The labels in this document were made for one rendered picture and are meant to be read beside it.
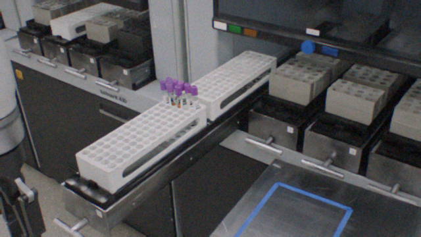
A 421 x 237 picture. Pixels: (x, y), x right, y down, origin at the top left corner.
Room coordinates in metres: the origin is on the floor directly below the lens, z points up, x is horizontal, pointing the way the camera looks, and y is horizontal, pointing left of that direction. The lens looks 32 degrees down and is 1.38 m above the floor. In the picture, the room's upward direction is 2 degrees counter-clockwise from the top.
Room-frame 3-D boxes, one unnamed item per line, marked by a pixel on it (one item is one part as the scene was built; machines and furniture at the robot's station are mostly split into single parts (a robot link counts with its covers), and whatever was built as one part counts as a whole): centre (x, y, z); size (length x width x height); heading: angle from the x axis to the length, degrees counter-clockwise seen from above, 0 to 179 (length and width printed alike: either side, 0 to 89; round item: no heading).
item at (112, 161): (0.80, 0.13, 0.83); 0.30 x 0.10 x 0.06; 142
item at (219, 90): (1.05, -0.06, 0.83); 0.30 x 0.10 x 0.06; 142
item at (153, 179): (0.91, 0.05, 0.78); 0.73 x 0.14 x 0.09; 142
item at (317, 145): (1.07, -0.47, 0.78); 0.73 x 0.14 x 0.09; 142
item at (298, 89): (0.98, -0.20, 0.85); 0.12 x 0.02 x 0.06; 52
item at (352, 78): (0.96, -0.38, 0.85); 0.12 x 0.02 x 0.06; 51
